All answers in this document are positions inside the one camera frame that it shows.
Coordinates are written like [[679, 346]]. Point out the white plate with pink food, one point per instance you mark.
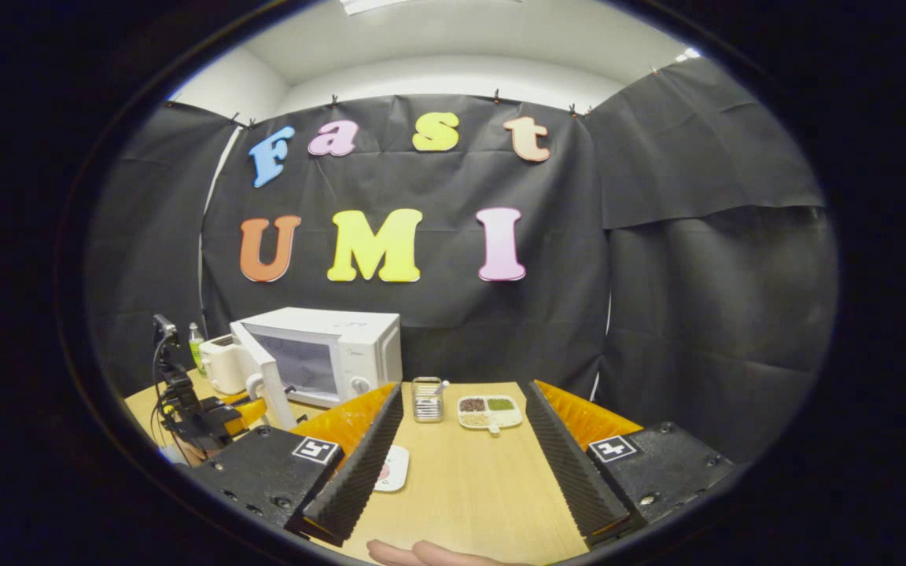
[[394, 469]]

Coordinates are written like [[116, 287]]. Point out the white microwave oven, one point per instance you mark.
[[359, 346]]

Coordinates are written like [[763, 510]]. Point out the large ceiling light panel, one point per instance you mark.
[[374, 5]]

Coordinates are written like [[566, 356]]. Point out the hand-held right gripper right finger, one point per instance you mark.
[[571, 472]]

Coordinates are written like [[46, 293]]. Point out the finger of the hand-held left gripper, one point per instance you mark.
[[252, 410]]

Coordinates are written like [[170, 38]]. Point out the black backdrop cloth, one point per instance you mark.
[[657, 236]]

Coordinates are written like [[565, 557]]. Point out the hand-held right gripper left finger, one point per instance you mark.
[[359, 472]]

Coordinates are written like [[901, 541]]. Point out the small ceiling light panel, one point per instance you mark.
[[687, 55]]

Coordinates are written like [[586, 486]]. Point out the white toaster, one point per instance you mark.
[[221, 365]]

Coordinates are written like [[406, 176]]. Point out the green drink bottle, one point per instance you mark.
[[197, 350]]

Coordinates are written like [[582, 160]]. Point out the white divided grain dish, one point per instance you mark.
[[489, 413]]

